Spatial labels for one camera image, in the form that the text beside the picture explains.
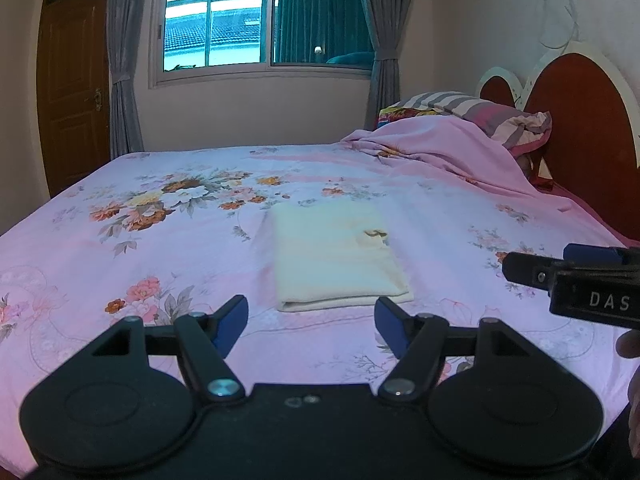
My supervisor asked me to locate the striped pillow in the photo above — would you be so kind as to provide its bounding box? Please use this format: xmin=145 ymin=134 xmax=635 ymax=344
xmin=400 ymin=91 xmax=553 ymax=155

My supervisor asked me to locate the grey curtain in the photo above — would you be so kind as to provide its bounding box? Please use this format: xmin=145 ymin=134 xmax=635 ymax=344
xmin=107 ymin=0 xmax=147 ymax=158
xmin=356 ymin=0 xmax=418 ymax=131

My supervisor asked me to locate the bed with pink floral sheet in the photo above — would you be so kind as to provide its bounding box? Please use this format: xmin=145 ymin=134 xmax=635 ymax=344
xmin=0 ymin=142 xmax=640 ymax=480

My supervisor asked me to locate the brown wooden door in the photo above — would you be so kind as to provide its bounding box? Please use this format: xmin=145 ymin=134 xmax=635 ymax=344
xmin=37 ymin=0 xmax=112 ymax=198

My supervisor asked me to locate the person's right hand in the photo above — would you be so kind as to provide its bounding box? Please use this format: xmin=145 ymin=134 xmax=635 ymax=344
xmin=616 ymin=331 xmax=640 ymax=361

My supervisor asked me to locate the white wall cable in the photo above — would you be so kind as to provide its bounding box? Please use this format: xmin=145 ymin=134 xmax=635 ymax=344
xmin=537 ymin=0 xmax=581 ymax=53

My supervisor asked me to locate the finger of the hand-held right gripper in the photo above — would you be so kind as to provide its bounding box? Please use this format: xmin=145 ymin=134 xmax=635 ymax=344
xmin=501 ymin=251 xmax=563 ymax=295
xmin=563 ymin=243 xmax=640 ymax=263

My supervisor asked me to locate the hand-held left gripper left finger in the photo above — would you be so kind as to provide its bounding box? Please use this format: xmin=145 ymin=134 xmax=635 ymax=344
xmin=90 ymin=294 xmax=249 ymax=405

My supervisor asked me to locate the cream knit sweater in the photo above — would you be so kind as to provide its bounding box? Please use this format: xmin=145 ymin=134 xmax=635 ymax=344
xmin=267 ymin=202 xmax=415 ymax=313

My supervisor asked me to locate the pink blanket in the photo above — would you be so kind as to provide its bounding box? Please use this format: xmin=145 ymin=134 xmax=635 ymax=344
xmin=340 ymin=115 xmax=573 ymax=216

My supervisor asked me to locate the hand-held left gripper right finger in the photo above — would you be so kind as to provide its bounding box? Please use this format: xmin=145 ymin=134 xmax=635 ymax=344
xmin=375 ymin=296 xmax=541 ymax=406

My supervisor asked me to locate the red and white headboard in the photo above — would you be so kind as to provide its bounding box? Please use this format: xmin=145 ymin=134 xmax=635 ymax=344
xmin=475 ymin=40 xmax=640 ymax=251

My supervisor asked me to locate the colourful floral pillow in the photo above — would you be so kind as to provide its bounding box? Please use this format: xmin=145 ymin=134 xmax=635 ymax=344
xmin=377 ymin=105 xmax=441 ymax=131

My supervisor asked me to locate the window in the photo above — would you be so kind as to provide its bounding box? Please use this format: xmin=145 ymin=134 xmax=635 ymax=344
xmin=149 ymin=0 xmax=376 ymax=90

